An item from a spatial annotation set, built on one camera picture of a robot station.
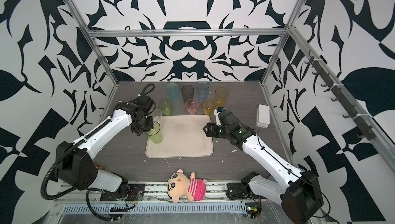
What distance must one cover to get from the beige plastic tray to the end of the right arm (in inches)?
2.9

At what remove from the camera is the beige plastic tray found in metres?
0.88

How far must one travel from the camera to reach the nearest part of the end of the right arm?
56 cm

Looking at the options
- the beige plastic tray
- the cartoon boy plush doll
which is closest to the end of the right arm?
the beige plastic tray
